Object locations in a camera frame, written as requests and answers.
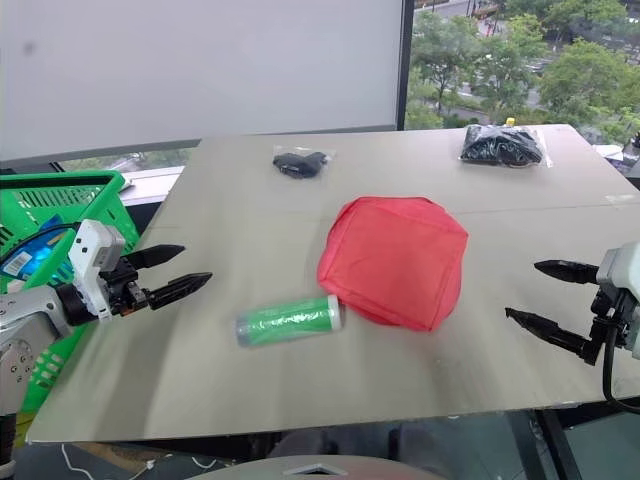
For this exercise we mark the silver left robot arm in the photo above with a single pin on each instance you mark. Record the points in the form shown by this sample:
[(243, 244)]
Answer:
[(27, 320)]

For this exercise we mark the black window post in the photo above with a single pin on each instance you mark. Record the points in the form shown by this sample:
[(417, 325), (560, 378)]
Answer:
[(405, 60)]

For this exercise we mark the black table leg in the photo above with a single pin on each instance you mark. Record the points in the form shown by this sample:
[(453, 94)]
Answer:
[(557, 445)]

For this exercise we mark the green cylindrical roll package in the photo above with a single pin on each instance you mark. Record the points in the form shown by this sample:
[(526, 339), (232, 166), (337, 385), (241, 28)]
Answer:
[(287, 321)]

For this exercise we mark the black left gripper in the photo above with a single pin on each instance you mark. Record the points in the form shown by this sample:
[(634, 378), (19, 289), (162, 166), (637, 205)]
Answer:
[(122, 290)]

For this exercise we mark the green plastic shopping basket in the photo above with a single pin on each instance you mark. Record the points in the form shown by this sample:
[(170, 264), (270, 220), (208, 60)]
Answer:
[(100, 200)]

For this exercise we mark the large bagged black items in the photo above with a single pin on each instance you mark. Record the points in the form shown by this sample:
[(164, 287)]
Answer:
[(500, 145)]

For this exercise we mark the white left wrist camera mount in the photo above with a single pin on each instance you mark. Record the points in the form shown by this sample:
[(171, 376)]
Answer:
[(92, 252)]

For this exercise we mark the small bagged black item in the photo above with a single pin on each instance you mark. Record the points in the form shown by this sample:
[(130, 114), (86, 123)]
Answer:
[(300, 162)]

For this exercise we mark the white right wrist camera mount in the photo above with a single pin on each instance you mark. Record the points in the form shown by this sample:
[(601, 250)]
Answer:
[(622, 272)]

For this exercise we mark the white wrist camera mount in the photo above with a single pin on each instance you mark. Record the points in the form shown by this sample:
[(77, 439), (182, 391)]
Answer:
[(622, 272), (92, 252)]

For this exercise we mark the white projection screen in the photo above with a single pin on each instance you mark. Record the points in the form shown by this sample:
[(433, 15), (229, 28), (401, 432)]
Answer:
[(200, 70)]

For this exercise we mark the blue barcoded package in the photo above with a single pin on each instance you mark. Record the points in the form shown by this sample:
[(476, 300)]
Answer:
[(35, 252)]

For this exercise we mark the grey rounded robot body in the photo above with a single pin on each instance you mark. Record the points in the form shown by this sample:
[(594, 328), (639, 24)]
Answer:
[(320, 467)]

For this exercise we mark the red folded fabric bag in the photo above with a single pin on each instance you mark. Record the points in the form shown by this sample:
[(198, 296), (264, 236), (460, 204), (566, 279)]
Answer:
[(395, 260)]

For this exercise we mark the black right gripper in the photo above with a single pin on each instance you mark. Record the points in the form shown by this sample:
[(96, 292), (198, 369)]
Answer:
[(612, 315)]

